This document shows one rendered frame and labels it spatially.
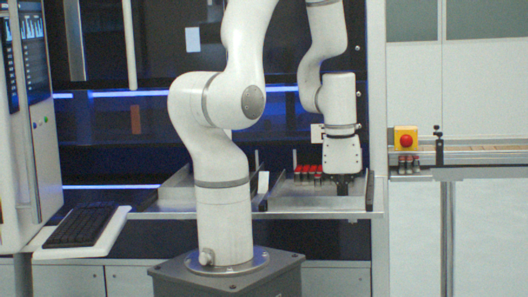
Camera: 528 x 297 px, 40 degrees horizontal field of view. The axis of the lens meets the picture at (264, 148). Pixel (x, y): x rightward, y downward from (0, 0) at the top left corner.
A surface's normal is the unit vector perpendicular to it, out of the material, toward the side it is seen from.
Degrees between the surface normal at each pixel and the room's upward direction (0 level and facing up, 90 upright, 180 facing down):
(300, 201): 90
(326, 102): 90
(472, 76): 90
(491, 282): 0
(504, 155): 90
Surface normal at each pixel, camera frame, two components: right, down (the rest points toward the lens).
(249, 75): 0.69, -0.40
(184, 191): -0.15, 0.19
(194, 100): -0.66, 0.09
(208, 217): -0.48, 0.18
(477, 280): -0.05, -0.98
